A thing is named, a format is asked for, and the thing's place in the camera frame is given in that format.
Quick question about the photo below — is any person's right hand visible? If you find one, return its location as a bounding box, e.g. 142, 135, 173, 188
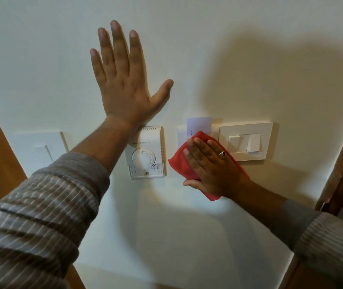
183, 137, 251, 199

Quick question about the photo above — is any person's left hand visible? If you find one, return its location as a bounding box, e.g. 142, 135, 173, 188
90, 20, 174, 127

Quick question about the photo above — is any red cleaning cloth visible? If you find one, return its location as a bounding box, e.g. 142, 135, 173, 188
168, 131, 250, 202

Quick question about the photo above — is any person's right forearm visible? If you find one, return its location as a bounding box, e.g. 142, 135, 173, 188
229, 177, 343, 289

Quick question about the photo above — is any person's left forearm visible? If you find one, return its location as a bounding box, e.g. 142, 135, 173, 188
0, 116, 143, 289

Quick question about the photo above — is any white key card holder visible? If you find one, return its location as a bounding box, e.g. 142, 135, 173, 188
177, 126, 220, 151

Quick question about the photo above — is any white key card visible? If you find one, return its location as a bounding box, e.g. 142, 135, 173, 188
187, 117, 212, 139

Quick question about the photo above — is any white dial thermostat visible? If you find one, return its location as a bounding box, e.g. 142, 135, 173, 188
125, 126, 166, 180

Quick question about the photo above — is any white light switch plate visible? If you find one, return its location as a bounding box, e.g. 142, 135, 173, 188
219, 121, 273, 162

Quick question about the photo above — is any plain white wall plate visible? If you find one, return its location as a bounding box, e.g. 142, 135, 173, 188
11, 130, 69, 176

